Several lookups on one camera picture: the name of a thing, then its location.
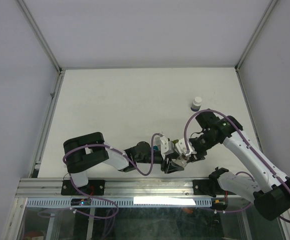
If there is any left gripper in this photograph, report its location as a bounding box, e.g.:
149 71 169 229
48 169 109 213
136 150 184 173

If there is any clear pill jar gold lid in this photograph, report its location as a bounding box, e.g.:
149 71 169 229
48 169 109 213
176 155 189 168

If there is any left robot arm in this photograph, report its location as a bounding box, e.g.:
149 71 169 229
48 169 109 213
63 132 187 194

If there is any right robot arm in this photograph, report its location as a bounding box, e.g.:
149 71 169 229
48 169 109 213
183 109 290 223

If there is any white pill bottle blue label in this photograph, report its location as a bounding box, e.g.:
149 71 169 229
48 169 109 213
190 96 202 112

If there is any aluminium mounting rail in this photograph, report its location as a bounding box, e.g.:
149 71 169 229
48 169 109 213
16 178 210 198

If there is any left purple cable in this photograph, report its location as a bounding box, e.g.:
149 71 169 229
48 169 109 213
63 132 165 223

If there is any purple cable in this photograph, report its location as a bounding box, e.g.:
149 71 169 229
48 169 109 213
183 108 290 224
63 132 165 223

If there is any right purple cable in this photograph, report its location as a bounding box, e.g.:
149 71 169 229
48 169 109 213
183 108 290 224

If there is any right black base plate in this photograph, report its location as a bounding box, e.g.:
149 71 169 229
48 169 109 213
192 179 225 198

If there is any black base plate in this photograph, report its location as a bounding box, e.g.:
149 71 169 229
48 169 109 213
61 179 106 196
192 179 225 198

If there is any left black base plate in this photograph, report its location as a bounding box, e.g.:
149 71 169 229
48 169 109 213
61 179 106 196

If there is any grey slotted cable duct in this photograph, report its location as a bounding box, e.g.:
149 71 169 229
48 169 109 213
26 197 212 208

